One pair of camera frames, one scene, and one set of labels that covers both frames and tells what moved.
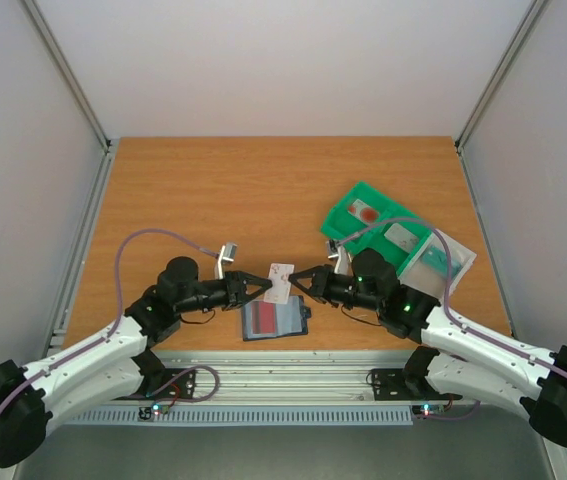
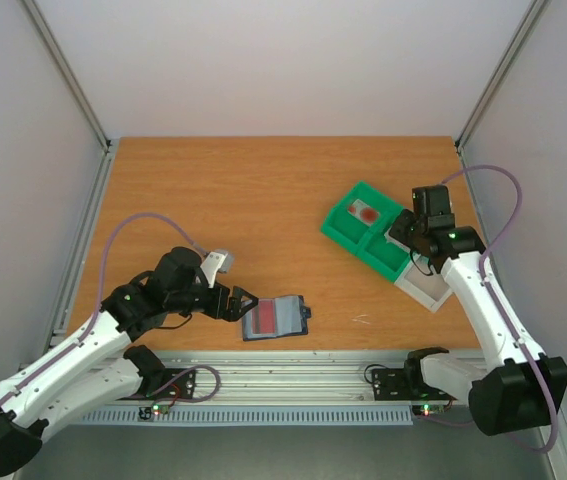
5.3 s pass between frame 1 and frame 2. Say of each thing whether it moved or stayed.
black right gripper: moved
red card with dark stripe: stayed
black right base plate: stayed
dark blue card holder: stayed
